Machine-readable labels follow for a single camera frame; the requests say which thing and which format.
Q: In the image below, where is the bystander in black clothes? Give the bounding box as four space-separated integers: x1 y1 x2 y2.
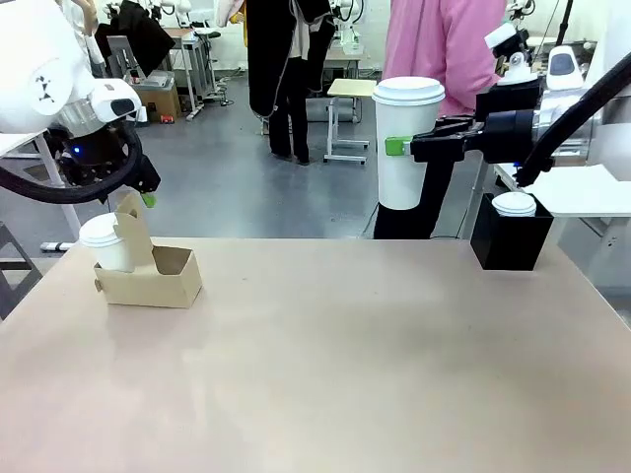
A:
245 0 337 167

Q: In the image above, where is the person in pink hoodie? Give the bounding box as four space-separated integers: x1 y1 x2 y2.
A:
373 0 509 241

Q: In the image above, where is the small beige-top rolling table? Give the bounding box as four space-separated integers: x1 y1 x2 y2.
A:
322 78 379 167

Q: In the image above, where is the brown cardboard cup carrier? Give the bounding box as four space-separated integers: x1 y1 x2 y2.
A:
93 192 204 310

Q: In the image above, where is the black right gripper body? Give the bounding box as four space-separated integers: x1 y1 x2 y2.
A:
474 81 542 165

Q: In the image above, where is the white lidded cup in box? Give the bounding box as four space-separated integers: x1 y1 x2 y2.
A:
491 192 537 218

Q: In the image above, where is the black draped cloth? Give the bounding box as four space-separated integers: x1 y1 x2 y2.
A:
94 0 176 80

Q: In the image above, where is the brown cardboard storage box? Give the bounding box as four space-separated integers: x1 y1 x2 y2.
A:
130 73 182 123

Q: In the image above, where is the large white side table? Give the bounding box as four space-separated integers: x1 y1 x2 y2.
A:
492 162 631 221

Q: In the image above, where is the black open box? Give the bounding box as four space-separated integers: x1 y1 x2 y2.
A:
470 192 555 271

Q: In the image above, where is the black sleeved left arm cable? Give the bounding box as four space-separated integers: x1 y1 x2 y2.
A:
0 125 145 206

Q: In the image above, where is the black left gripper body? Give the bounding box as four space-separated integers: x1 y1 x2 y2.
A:
56 122 149 192

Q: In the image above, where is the black tripod pole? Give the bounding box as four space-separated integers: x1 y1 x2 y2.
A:
556 0 576 48

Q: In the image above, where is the small white lidded paper cup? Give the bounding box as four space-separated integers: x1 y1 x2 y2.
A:
78 213 137 274

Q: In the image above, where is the bystander in white shirt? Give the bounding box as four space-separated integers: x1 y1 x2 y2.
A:
63 0 107 78

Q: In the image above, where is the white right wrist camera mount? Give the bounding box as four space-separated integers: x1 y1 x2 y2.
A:
484 22 539 88

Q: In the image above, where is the tall white lidded paper cup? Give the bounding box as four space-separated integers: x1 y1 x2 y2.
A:
372 76 447 212

